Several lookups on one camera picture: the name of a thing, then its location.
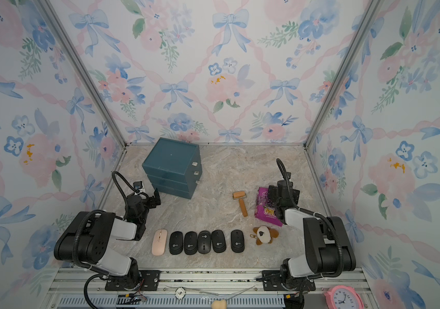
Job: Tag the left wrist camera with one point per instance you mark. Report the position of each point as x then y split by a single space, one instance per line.
138 187

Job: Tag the teal drawer cabinet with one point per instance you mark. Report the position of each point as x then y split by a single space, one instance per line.
174 167

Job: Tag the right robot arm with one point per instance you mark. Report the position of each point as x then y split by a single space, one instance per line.
327 249

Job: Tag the brown plush dog toy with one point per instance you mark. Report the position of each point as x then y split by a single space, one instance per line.
264 235

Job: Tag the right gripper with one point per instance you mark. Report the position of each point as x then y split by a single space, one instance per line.
273 192

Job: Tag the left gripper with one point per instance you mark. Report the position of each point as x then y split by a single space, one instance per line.
151 200

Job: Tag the pink computer mouse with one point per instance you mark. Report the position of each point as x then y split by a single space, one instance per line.
159 242

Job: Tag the pink alarm clock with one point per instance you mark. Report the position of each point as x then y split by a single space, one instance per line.
343 297

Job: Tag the black computer mouse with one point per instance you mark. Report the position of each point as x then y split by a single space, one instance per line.
204 242
218 241
237 241
191 243
176 243

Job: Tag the purple snack bag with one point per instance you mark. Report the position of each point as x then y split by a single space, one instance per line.
264 211

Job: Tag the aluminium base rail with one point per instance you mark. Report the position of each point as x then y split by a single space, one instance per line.
173 288

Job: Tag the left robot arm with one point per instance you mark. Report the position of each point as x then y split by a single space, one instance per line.
85 243

